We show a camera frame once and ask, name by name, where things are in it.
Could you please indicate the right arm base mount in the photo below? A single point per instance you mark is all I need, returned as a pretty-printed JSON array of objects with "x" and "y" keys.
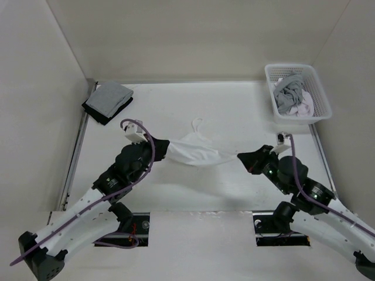
[{"x": 267, "y": 234}]

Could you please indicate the white tank top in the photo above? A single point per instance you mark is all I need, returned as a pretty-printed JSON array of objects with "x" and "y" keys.
[{"x": 196, "y": 150}]

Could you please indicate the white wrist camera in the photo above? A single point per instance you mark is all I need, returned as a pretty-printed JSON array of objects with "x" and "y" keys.
[
  {"x": 134, "y": 133},
  {"x": 283, "y": 143}
]

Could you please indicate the folded grey tank top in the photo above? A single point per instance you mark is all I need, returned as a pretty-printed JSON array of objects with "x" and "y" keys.
[{"x": 108, "y": 97}]

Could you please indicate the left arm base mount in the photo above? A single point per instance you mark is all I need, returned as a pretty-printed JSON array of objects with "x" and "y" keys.
[{"x": 129, "y": 234}]

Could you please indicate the grey tank top in basket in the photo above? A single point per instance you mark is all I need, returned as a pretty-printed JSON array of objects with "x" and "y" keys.
[{"x": 288, "y": 92}]

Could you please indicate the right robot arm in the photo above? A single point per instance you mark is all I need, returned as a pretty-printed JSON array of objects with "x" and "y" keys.
[{"x": 313, "y": 210}]

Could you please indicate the left aluminium rail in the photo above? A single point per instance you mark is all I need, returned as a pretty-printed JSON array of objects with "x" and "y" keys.
[{"x": 65, "y": 190}]

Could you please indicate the white plastic basket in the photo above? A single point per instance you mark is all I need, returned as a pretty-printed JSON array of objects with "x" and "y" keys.
[{"x": 311, "y": 84}]

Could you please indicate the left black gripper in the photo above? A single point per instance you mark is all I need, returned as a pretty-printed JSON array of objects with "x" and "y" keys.
[{"x": 160, "y": 148}]

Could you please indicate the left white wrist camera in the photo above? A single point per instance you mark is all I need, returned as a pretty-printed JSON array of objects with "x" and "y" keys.
[{"x": 134, "y": 133}]

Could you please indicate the pale pink tank top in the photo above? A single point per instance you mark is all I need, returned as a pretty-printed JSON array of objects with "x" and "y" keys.
[{"x": 305, "y": 109}]

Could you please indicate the folded black tank top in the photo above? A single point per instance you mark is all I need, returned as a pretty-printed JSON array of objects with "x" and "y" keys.
[{"x": 100, "y": 118}]

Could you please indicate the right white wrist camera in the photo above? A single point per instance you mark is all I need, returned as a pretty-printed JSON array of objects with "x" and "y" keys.
[{"x": 283, "y": 143}]

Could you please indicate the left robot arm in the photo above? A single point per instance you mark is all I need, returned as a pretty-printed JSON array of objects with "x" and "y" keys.
[{"x": 99, "y": 212}]

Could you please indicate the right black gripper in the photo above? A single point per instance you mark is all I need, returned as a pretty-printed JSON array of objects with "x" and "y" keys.
[{"x": 252, "y": 160}]

